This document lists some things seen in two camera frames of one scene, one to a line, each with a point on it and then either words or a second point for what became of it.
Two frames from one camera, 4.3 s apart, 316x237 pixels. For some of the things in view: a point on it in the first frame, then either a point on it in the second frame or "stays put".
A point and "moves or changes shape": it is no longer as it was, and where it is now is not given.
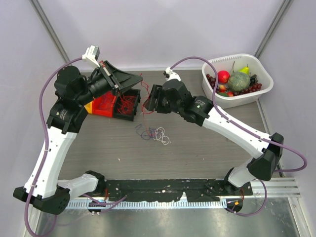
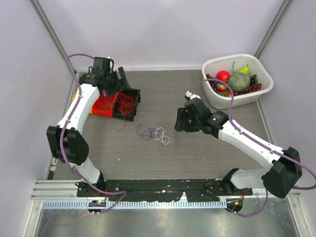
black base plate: (156, 190) stays put
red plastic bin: (103, 105) stays put
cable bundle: (158, 134) stays put
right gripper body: (162, 105) -> (186, 123)
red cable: (143, 112) moves or changes shape
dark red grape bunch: (212, 81) stays put
